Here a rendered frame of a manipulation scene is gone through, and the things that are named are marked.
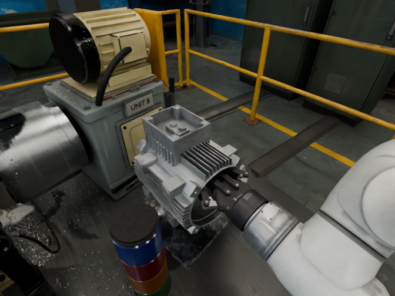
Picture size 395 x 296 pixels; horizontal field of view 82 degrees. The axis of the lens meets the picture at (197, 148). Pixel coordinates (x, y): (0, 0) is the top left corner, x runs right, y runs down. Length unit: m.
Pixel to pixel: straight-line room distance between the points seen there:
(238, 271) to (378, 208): 0.46
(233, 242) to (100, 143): 0.50
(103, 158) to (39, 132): 0.19
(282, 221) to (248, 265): 0.35
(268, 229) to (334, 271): 0.10
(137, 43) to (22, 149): 0.41
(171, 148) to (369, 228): 0.33
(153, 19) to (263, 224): 0.71
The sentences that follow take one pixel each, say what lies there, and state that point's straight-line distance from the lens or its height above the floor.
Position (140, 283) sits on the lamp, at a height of 1.11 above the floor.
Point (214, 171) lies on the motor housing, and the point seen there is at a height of 1.15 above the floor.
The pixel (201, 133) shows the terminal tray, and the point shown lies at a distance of 0.48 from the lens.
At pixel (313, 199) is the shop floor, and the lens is 2.09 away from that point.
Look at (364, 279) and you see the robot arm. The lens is 0.40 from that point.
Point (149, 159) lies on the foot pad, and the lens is 0.51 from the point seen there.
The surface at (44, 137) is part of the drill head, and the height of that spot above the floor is 1.12.
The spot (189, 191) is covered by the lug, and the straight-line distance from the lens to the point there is 0.43.
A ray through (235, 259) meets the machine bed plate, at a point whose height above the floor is 0.80.
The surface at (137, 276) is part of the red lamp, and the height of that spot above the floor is 1.13.
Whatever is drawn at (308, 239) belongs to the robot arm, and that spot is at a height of 1.15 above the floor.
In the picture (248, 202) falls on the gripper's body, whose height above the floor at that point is 1.14.
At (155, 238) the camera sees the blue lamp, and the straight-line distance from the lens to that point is 0.30.
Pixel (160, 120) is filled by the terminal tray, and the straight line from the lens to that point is 0.55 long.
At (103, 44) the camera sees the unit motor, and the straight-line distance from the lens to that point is 0.72.
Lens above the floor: 1.46
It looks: 38 degrees down
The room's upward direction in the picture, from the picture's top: straight up
